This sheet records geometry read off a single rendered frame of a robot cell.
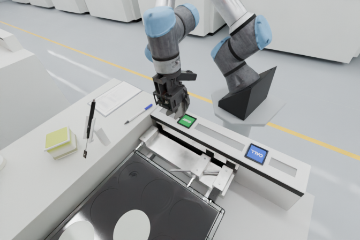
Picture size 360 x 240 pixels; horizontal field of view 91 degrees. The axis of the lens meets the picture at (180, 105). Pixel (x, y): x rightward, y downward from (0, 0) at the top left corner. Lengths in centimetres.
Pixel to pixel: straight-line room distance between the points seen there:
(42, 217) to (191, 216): 41
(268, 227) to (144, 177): 40
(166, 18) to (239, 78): 50
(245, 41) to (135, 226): 72
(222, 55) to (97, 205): 72
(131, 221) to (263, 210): 41
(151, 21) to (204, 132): 40
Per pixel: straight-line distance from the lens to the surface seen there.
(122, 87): 90
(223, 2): 78
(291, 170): 62
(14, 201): 74
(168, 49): 45
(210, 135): 63
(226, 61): 83
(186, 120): 67
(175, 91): 52
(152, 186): 62
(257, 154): 61
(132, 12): 514
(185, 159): 67
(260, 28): 76
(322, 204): 177
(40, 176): 73
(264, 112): 94
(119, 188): 65
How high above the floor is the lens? 146
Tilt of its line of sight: 43 degrees down
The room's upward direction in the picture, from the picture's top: 7 degrees counter-clockwise
